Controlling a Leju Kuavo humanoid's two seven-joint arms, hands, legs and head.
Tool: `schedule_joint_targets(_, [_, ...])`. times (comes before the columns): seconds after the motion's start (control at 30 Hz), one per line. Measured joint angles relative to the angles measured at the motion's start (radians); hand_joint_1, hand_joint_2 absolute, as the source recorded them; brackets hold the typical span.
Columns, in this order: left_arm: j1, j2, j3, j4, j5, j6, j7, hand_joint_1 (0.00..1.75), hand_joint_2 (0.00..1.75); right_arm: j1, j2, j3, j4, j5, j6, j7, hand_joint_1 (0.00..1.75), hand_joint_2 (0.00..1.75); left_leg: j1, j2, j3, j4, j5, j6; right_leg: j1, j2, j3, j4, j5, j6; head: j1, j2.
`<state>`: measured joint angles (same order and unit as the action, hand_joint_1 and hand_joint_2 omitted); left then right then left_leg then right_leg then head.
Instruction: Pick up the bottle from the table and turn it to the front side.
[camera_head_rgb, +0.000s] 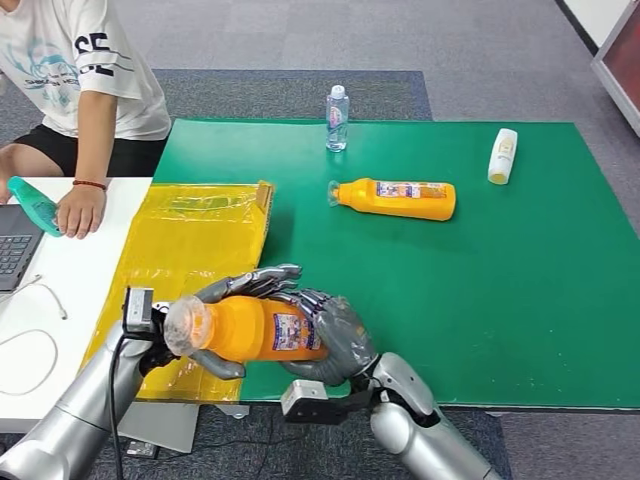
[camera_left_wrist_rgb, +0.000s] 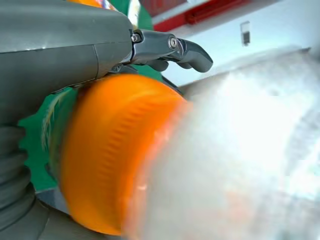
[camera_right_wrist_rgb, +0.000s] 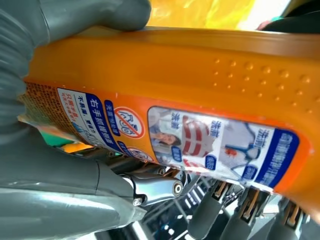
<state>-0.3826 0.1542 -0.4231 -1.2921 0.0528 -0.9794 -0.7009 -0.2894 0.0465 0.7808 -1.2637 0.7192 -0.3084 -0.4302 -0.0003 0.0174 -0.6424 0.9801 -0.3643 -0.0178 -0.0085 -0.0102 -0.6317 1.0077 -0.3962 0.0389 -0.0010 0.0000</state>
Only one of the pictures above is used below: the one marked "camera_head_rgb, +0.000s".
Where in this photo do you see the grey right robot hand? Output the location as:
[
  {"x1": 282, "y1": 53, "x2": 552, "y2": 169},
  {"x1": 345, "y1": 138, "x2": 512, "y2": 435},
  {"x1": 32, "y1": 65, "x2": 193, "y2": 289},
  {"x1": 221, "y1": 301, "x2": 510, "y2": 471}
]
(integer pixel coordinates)
[{"x1": 269, "y1": 286, "x2": 380, "y2": 389}]

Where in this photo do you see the clear plastic hand cover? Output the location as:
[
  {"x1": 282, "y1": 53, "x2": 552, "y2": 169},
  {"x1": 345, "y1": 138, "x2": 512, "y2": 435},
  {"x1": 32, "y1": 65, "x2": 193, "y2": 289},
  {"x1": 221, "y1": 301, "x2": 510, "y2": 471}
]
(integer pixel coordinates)
[{"x1": 312, "y1": 296, "x2": 378, "y2": 379}]

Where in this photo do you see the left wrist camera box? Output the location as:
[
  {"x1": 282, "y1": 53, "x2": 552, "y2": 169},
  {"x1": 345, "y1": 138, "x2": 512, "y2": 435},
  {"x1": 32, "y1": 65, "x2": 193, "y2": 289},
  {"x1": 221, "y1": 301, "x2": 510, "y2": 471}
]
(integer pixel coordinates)
[{"x1": 122, "y1": 286, "x2": 156, "y2": 336}]

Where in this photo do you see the grey table bracket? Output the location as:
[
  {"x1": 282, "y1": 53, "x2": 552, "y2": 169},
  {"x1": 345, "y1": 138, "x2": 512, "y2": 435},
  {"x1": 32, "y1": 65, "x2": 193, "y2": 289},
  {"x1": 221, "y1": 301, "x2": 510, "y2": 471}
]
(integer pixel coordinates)
[{"x1": 216, "y1": 402, "x2": 251, "y2": 420}]

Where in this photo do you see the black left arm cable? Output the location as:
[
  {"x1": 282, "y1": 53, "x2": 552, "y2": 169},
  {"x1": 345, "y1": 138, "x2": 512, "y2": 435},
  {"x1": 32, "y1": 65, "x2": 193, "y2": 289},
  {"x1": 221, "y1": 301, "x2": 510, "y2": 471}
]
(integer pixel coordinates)
[{"x1": 108, "y1": 331, "x2": 132, "y2": 480}]

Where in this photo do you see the teal plastic bottle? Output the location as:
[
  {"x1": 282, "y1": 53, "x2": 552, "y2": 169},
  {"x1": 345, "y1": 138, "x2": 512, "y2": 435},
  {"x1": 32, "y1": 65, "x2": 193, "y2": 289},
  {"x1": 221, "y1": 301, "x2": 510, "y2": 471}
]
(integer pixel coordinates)
[{"x1": 7, "y1": 176, "x2": 63, "y2": 238}]

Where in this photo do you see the grey power strip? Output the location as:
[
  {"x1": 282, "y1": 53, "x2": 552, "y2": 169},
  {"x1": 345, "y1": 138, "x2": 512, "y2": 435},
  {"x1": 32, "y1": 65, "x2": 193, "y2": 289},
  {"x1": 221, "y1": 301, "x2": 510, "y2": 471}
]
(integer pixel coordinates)
[{"x1": 125, "y1": 440, "x2": 161, "y2": 460}]

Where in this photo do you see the white cable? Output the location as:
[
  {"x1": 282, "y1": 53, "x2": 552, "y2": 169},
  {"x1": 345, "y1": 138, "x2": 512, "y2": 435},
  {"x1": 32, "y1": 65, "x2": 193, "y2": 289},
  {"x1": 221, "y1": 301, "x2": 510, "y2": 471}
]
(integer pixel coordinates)
[{"x1": 0, "y1": 274, "x2": 69, "y2": 399}]

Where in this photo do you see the person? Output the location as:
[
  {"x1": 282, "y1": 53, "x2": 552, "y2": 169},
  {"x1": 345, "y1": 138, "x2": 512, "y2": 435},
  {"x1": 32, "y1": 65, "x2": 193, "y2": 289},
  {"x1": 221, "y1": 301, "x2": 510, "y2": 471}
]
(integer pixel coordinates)
[{"x1": 0, "y1": 0, "x2": 172, "y2": 241}]

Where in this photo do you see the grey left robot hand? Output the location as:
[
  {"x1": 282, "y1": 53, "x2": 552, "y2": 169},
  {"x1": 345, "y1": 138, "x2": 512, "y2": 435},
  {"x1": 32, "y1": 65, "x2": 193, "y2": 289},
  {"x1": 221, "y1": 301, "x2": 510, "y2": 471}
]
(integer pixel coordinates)
[{"x1": 141, "y1": 262, "x2": 304, "y2": 382}]

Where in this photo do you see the green table mat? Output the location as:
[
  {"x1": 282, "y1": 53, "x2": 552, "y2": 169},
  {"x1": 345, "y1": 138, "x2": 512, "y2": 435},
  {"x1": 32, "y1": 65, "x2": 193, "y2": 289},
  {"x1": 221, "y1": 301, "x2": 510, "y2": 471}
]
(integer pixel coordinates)
[{"x1": 152, "y1": 117, "x2": 640, "y2": 411}]

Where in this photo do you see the white plastic bottle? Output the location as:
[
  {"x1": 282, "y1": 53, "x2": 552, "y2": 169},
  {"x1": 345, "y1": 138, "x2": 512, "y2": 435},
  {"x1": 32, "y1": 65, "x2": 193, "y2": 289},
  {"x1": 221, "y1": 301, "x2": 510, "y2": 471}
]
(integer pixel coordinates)
[{"x1": 487, "y1": 127, "x2": 519, "y2": 186}]

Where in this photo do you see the person's hand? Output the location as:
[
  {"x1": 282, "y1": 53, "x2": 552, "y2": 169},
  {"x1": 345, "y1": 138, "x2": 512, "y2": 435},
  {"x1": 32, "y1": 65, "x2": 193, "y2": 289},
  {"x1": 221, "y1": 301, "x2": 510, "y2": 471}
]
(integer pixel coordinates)
[{"x1": 56, "y1": 184, "x2": 107, "y2": 241}]

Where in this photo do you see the white framed red panel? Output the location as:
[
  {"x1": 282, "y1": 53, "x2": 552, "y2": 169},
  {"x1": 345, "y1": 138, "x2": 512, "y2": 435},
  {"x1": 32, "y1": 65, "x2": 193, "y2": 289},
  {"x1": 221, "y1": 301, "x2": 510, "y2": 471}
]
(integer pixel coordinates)
[{"x1": 591, "y1": 0, "x2": 640, "y2": 138}]

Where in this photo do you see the clear water bottle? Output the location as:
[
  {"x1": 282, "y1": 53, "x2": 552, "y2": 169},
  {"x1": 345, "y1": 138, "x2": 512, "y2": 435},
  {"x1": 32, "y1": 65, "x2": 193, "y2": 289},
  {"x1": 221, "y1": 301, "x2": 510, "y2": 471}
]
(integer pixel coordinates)
[{"x1": 325, "y1": 84, "x2": 350, "y2": 154}]

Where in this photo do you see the grey desk side panel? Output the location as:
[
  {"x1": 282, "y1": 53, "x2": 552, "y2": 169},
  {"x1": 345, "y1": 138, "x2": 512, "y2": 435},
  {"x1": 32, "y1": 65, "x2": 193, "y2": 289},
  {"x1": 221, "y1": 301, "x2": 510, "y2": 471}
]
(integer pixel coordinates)
[{"x1": 117, "y1": 402, "x2": 201, "y2": 455}]

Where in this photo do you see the dark grey laptop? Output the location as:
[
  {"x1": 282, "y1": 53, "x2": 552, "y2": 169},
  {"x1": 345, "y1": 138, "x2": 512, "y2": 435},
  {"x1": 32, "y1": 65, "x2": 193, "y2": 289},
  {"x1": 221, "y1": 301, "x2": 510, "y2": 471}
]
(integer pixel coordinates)
[{"x1": 0, "y1": 203, "x2": 46, "y2": 293}]

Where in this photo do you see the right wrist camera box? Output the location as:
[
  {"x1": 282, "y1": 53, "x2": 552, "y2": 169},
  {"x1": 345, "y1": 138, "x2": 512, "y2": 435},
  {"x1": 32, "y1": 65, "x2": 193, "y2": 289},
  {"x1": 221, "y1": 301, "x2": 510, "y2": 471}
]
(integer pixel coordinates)
[{"x1": 279, "y1": 378, "x2": 346, "y2": 425}]

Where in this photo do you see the orange bottle with clear cap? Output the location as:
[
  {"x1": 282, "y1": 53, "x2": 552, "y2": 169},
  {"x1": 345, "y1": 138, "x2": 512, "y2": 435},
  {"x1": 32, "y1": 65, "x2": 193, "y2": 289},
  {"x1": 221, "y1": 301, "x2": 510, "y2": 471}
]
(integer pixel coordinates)
[
  {"x1": 327, "y1": 177, "x2": 457, "y2": 223},
  {"x1": 164, "y1": 294, "x2": 331, "y2": 364}
]

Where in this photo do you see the yellow plastic bag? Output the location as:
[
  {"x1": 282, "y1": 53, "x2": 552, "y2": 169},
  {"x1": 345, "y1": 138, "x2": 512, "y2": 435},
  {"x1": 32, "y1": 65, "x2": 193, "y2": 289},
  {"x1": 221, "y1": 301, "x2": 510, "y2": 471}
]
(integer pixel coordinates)
[{"x1": 79, "y1": 180, "x2": 275, "y2": 404}]

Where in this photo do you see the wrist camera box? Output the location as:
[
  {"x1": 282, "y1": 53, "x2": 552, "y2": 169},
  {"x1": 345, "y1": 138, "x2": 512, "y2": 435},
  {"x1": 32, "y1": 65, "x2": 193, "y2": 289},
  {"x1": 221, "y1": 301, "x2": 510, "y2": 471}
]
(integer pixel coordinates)
[
  {"x1": 122, "y1": 286, "x2": 156, "y2": 336},
  {"x1": 279, "y1": 378, "x2": 346, "y2": 425}
]

